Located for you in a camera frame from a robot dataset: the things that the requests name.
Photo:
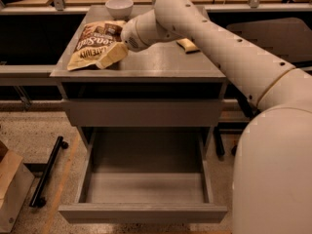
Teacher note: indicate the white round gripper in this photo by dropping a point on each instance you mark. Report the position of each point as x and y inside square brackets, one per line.
[130, 33]

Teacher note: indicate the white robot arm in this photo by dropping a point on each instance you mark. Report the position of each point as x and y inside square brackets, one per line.
[272, 179]

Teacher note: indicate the yellow sponge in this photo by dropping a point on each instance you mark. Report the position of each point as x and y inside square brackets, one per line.
[187, 45]

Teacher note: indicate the black wheeled stand base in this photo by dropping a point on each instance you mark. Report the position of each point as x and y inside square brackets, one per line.
[44, 169]

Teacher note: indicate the brown chip bag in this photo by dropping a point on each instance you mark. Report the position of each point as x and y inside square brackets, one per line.
[95, 38]

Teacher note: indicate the open grey middle drawer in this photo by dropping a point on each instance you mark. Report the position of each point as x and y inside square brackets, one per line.
[144, 175]

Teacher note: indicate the white ceramic bowl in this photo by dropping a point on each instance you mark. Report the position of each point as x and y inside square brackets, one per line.
[119, 9]

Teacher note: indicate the black office chair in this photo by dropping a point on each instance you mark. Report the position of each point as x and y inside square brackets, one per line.
[289, 39]

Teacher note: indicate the grey drawer cabinet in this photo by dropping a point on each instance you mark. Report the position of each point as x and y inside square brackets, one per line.
[164, 72]

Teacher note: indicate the brown cardboard box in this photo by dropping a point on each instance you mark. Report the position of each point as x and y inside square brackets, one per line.
[15, 181]

